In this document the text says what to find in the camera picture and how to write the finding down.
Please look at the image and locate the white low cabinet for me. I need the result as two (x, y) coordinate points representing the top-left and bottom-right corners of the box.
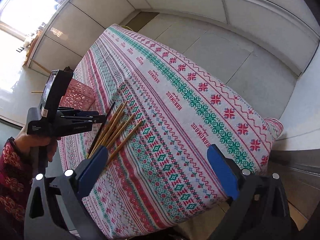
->
(24, 0), (140, 69)

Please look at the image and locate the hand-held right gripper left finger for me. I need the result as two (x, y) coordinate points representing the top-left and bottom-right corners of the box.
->
(24, 146), (108, 240)

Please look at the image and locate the pink perforated plastic basket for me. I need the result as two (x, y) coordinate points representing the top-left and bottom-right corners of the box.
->
(60, 78), (95, 108)

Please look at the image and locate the person's left hand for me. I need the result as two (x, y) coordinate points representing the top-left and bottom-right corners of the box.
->
(13, 127), (58, 163)

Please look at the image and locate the white wardrobe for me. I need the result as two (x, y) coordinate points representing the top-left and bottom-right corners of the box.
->
(130, 0), (320, 77)

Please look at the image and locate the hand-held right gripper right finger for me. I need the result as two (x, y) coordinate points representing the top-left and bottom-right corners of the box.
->
(207, 144), (292, 240)

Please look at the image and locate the patterned red green tablecloth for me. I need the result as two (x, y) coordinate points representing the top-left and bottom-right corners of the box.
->
(56, 24), (284, 239)

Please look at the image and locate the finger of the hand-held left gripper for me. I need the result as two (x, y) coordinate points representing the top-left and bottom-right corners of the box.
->
(59, 114), (107, 132)
(57, 107), (92, 118)

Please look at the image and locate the black chopstick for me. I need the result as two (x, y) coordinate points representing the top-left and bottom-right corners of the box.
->
(87, 102), (116, 154)

